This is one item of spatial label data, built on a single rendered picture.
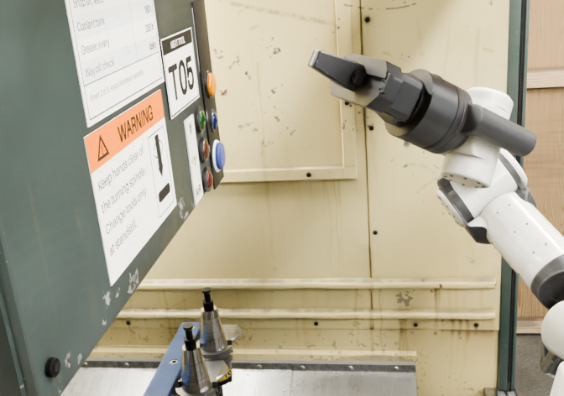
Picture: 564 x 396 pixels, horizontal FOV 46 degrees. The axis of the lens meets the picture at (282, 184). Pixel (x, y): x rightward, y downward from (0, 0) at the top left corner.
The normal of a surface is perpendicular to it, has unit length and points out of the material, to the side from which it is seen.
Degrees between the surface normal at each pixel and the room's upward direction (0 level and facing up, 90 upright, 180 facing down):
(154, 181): 90
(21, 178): 90
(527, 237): 40
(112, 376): 24
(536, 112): 91
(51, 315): 90
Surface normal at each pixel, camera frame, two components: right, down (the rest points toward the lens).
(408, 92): 0.37, 0.27
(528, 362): -0.07, -0.94
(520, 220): -0.47, -0.54
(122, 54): 0.99, -0.03
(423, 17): -0.14, 0.33
